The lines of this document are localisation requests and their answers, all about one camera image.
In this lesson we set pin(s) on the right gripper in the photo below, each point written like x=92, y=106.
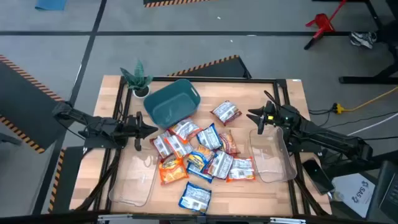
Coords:
x=269, y=112

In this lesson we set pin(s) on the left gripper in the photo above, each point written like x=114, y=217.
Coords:
x=138, y=130

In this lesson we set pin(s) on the red ramen noodle pack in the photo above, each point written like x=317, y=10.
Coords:
x=221, y=165
x=226, y=112
x=160, y=145
x=230, y=143

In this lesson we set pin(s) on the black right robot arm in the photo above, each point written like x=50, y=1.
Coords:
x=326, y=137

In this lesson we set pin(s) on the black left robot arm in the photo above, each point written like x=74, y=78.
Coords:
x=93, y=123

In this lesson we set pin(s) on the teal plastic bin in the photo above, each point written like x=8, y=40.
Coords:
x=171, y=105

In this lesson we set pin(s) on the clear plastic bin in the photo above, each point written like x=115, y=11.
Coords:
x=270, y=158
x=133, y=183

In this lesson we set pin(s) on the potted snake plant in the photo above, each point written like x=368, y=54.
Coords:
x=138, y=82

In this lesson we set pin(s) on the black hazard-striped floor mat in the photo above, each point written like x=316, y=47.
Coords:
x=71, y=174
x=224, y=70
x=149, y=1
x=21, y=102

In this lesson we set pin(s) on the black smartphone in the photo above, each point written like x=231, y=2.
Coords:
x=317, y=175

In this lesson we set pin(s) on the silver metal bar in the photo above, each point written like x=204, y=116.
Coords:
x=287, y=220

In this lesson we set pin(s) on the red metal stand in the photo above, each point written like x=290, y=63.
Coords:
x=323, y=23

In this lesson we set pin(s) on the person's shoe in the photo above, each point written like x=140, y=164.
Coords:
x=362, y=39

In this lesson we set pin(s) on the black laptop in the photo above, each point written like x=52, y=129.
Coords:
x=385, y=186

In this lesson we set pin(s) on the person's leg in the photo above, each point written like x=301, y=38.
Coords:
x=388, y=37

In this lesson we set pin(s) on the blue floor mat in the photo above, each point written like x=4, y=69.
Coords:
x=51, y=3

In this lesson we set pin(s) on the black desk leg frame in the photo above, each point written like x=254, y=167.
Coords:
x=367, y=80

